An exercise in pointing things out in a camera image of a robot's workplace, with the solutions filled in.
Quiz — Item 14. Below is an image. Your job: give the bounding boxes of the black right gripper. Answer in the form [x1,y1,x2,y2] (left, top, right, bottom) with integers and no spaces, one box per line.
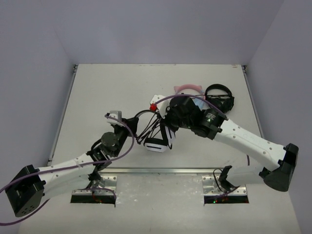
[158,103,192,132]

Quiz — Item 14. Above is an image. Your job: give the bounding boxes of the white black headphones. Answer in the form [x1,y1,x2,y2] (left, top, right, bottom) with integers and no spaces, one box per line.
[136,112,176,153]

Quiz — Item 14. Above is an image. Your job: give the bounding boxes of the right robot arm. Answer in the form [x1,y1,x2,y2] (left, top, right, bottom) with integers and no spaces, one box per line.
[165,95,299,192]

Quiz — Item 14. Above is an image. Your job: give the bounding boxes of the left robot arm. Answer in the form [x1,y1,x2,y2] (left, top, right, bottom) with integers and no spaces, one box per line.
[4,116,138,217]

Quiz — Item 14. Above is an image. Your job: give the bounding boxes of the pink blue cat headphones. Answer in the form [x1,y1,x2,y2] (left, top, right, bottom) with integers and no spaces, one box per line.
[174,84,208,110]

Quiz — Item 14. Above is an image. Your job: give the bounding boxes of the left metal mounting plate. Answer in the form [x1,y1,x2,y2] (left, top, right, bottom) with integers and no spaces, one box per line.
[72,175,117,196]

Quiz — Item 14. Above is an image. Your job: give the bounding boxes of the metal mounting plate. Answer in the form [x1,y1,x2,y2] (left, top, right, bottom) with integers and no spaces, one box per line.
[72,175,117,196]
[202,174,247,197]

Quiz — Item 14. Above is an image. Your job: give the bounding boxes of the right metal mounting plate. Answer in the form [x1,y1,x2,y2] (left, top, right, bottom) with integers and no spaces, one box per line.
[202,174,247,197]

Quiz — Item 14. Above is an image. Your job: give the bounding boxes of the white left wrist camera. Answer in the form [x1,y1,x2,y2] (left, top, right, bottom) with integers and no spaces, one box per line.
[104,110,123,127]

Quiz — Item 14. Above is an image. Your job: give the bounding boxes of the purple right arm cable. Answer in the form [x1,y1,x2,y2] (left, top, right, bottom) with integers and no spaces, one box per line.
[153,94,251,166]

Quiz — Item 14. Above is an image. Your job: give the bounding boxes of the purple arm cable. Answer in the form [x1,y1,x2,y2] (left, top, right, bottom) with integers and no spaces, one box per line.
[153,94,251,166]
[0,116,136,225]

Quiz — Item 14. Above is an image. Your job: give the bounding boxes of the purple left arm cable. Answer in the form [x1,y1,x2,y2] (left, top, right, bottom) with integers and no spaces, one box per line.
[0,116,136,225]

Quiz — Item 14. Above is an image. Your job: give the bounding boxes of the aluminium table edge rail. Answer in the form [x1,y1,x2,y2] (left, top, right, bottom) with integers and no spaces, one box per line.
[100,167,222,175]

